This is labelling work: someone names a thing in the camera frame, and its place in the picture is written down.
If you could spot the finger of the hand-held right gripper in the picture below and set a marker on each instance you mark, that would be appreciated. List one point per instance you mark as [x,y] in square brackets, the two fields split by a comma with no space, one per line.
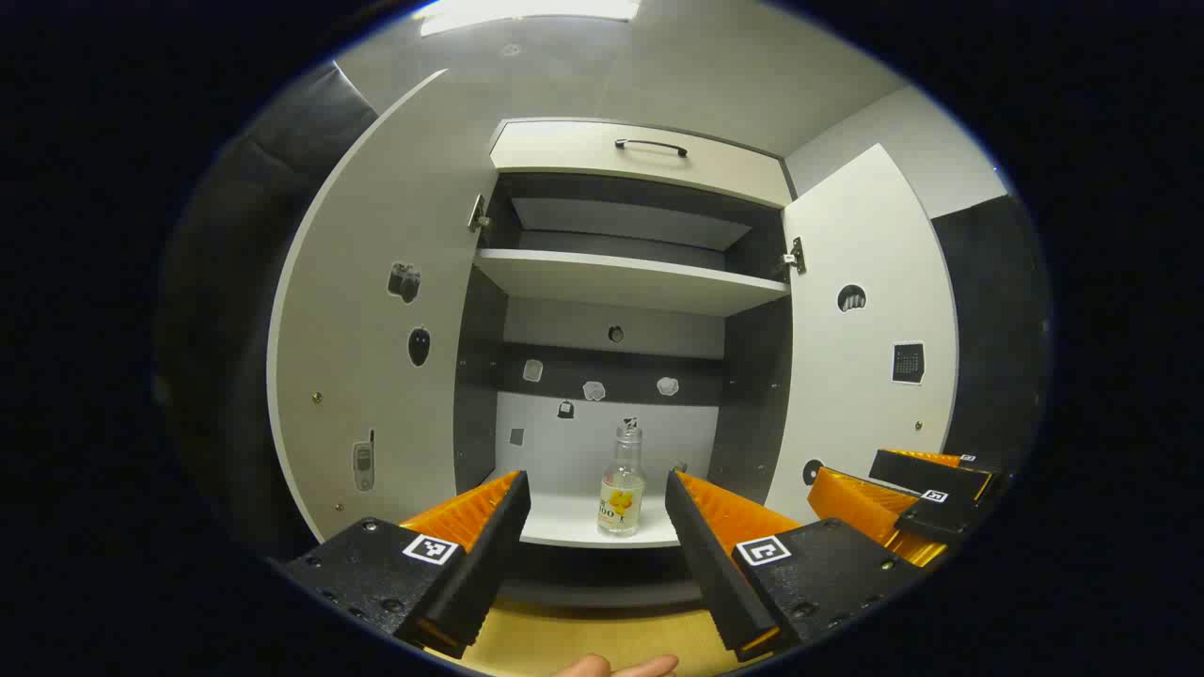
[861,512]
[941,473]

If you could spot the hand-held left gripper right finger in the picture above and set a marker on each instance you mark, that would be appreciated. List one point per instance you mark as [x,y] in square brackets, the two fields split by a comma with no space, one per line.
[715,574]

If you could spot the white cabinet drawer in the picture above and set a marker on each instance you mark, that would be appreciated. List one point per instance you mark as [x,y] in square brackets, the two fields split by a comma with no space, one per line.
[564,150]

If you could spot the metal door hinge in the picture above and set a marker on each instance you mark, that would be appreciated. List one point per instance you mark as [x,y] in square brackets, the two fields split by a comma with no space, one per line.
[795,256]
[478,216]

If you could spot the white cabinet shelf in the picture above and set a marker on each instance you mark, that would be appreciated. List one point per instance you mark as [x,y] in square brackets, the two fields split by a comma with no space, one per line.
[621,280]

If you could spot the white cabinet door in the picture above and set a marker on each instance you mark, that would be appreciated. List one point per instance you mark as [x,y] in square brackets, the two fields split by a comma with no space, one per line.
[865,395]
[376,235]

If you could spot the ceiling light panel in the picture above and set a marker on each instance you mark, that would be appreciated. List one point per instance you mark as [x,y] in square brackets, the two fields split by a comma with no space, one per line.
[527,11]

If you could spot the white grey cabinet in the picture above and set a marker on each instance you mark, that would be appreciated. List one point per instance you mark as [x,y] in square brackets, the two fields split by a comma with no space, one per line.
[564,324]

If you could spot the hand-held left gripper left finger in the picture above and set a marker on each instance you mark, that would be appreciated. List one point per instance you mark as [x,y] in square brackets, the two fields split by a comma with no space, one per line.
[489,564]

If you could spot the clear glass bottle yellow label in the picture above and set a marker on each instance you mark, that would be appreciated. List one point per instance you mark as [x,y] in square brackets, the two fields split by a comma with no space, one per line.
[621,489]

